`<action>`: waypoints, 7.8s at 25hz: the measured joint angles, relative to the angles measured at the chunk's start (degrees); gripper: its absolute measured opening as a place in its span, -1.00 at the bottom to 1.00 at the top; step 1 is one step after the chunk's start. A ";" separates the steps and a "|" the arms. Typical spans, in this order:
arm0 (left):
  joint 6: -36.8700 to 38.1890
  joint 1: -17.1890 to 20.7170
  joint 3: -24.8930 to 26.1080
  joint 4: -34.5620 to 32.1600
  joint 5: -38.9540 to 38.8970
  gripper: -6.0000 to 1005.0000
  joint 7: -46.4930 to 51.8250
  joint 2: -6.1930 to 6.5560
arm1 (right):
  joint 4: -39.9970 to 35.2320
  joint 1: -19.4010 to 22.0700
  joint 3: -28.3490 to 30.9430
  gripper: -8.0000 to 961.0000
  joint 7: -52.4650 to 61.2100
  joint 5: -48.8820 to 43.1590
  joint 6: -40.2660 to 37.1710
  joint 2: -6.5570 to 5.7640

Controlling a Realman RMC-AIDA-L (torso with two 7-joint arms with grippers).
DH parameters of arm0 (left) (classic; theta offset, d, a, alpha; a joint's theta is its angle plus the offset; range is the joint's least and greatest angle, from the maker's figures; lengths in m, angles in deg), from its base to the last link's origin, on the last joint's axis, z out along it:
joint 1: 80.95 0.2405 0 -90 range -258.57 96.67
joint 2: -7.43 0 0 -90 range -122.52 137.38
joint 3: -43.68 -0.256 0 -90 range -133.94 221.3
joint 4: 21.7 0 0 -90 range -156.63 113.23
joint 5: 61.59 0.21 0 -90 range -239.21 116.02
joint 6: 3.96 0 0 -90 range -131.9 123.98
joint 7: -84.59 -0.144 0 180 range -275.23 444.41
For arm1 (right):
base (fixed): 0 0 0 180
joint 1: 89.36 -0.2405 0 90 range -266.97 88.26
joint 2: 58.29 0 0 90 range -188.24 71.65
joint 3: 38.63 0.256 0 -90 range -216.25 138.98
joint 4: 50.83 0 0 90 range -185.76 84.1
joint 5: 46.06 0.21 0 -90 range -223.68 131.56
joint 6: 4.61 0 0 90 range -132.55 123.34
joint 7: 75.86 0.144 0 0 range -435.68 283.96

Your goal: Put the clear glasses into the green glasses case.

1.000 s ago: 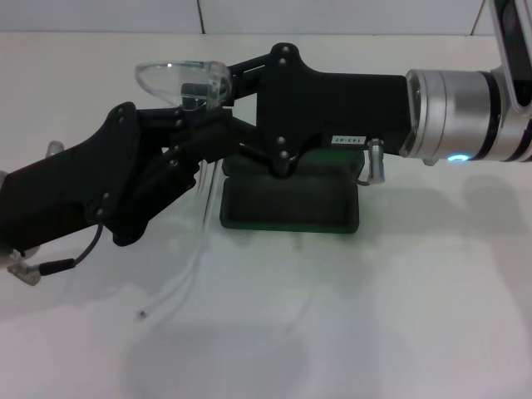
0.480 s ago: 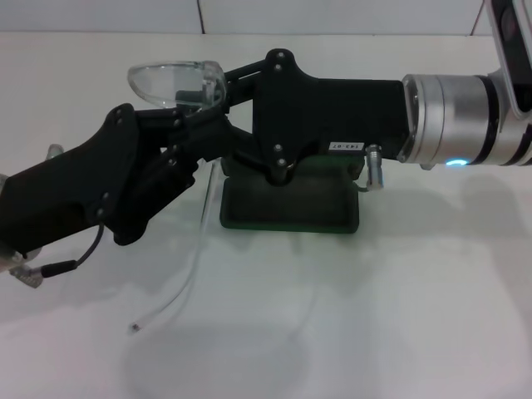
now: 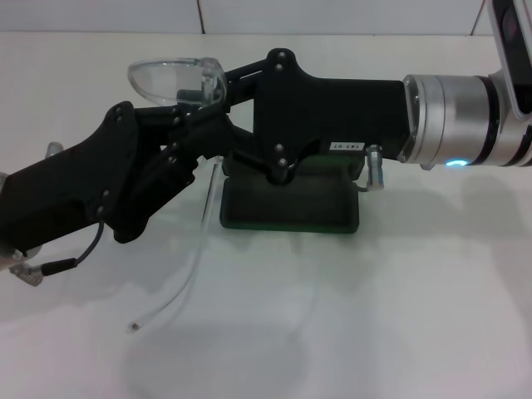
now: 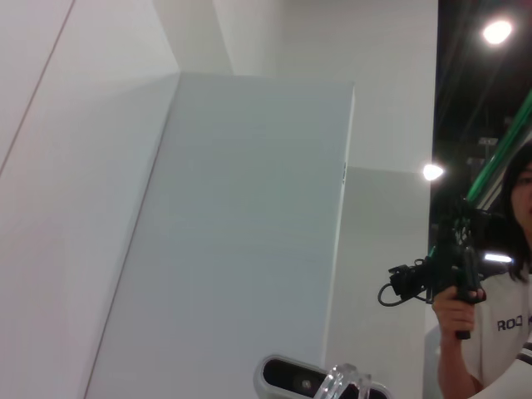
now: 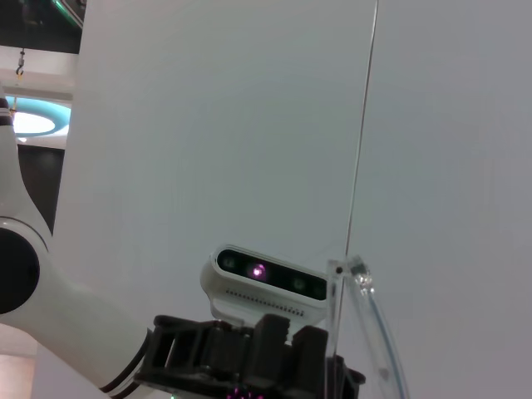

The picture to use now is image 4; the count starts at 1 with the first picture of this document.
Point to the green ceiling beam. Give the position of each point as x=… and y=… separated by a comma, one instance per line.
x=505, y=145

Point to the ceiling light strip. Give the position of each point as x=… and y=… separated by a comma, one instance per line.
x=496, y=257

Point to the large round ceiling light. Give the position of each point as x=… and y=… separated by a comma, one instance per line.
x=497, y=32

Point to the person in white t-shirt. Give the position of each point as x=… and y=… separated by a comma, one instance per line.
x=503, y=349

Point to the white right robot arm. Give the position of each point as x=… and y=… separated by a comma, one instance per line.
x=515, y=378

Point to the person's hand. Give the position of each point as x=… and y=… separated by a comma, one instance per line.
x=455, y=311

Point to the small round ceiling light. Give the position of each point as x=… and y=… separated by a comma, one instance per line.
x=432, y=171

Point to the white partition board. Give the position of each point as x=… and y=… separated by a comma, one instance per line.
x=249, y=228

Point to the black handheld teleoperation controller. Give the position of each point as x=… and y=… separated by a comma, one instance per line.
x=440, y=274

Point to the clear transparent glasses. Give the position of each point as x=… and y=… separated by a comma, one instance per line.
x=336, y=378

